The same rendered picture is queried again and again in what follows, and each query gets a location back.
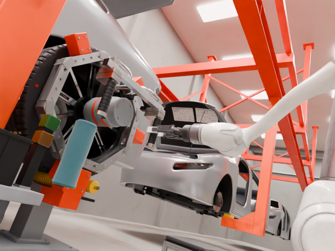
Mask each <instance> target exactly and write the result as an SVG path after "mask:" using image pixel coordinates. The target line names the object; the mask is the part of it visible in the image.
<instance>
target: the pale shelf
mask: <svg viewBox="0 0 335 251"><path fill-rule="evenodd" d="M43 197H44V194H41V193H38V192H35V191H32V190H28V189H24V188H20V187H16V186H13V185H12V186H5V185H1V184H0V200H6V201H12V202H17V203H23V204H29V205H35V206H40V204H41V202H42V199H43Z"/></svg>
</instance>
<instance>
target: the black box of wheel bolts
mask: <svg viewBox="0 0 335 251"><path fill-rule="evenodd" d="M32 142H33V140H31V139H28V138H25V137H23V136H20V135H18V134H15V133H12V132H10V131H7V130H5V129H2V128H0V184H1V185H5V186H12V184H13V182H14V180H15V178H16V175H17V173H18V171H19V169H20V166H21V164H22V162H23V160H24V158H25V155H26V153H27V151H28V149H29V146H30V144H32Z"/></svg>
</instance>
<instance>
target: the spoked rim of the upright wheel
mask: <svg viewBox="0 0 335 251"><path fill-rule="evenodd" d="M100 68H103V67H102V66H101V65H100V64H98V63H96V62H92V63H88V64H83V65H79V66H74V67H71V69H70V72H69V74H68V75H69V78H70V80H71V83H72V85H73V88H74V90H75V93H76V95H77V97H74V98H72V97H70V96H69V95H67V94H66V93H64V92H63V91H61V92H60V94H61V95H62V96H64V97H65V98H66V99H65V98H64V97H62V96H61V95H59V97H58V99H60V100H62V101H63V102H65V103H66V104H68V108H67V113H63V114H56V116H57V118H58V119H59V118H65V117H68V118H69V120H70V122H71V124H70V125H69V126H68V128H67V129H66V130H65V131H64V132H63V133H62V134H63V137H64V140H65V142H66V141H68V139H69V137H70V134H71V132H72V130H73V128H74V126H75V122H76V120H80V119H81V120H85V118H84V117H83V118H80V117H78V115H77V109H78V107H79V106H85V104H86V103H87V102H88V101H89V100H91V99H92V95H93V97H94V98H95V97H96V95H97V92H98V90H99V87H100V85H101V82H99V81H98V80H97V79H96V77H97V73H98V72H99V69H100ZM74 73H76V74H77V75H78V76H80V77H81V78H82V79H83V80H84V81H85V82H86V88H85V95H84V96H82V93H81V91H80V88H79V86H78V83H77V81H76V78H75V76H74ZM113 95H114V96H115V97H119V98H121V97H122V95H123V94H122V91H121V90H120V91H119V93H116V92H114V93H113ZM83 100H84V101H83ZM122 130H123V126H120V127H103V126H97V130H96V132H95V135H94V139H93V142H92V145H91V147H90V150H89V153H88V155H87V159H89V160H92V161H95V160H96V159H98V158H100V157H101V156H103V155H104V154H106V153H107V152H109V151H111V150H112V148H113V147H114V146H115V144H116V143H117V141H118V140H119V138H120V135H121V133H122ZM100 145H105V147H100Z"/></svg>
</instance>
